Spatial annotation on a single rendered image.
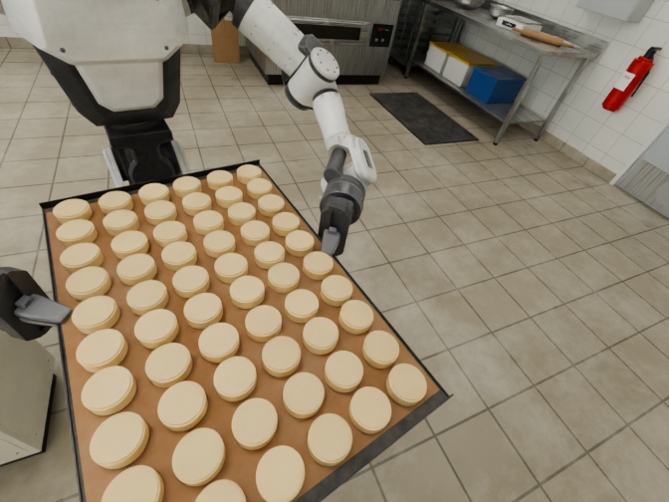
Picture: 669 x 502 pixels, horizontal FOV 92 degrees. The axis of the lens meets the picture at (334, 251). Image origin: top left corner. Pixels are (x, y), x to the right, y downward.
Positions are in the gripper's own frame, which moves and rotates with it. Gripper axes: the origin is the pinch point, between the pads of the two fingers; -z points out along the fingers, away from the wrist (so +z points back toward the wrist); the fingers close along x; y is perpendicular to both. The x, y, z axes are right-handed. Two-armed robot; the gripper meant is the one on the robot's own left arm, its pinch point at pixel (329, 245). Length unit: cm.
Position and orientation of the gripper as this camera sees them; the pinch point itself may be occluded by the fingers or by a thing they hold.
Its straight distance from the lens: 59.6
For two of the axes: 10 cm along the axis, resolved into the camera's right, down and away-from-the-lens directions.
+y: 9.7, 2.4, -0.4
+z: 2.0, -6.9, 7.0
